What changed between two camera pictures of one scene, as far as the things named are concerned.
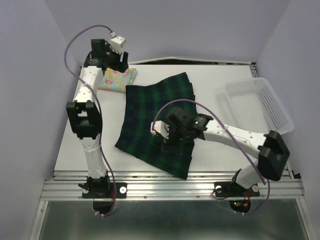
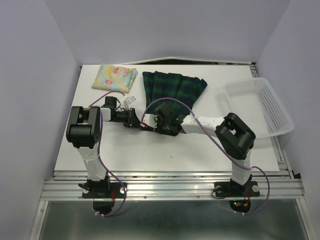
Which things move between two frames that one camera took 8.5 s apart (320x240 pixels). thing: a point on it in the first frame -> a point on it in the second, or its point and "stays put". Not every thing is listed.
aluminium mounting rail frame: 172,205 stays put
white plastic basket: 256,106 stays put
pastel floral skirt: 116,81 stays put
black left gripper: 121,66 -> 132,121
